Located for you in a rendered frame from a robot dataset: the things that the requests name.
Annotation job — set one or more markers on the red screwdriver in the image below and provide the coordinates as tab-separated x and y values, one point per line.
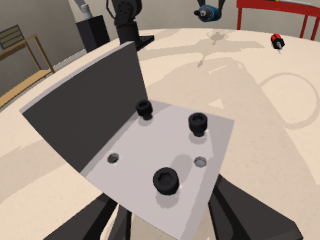
277	41

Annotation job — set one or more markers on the blue electric screwdriver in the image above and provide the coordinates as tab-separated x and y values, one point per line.
207	13

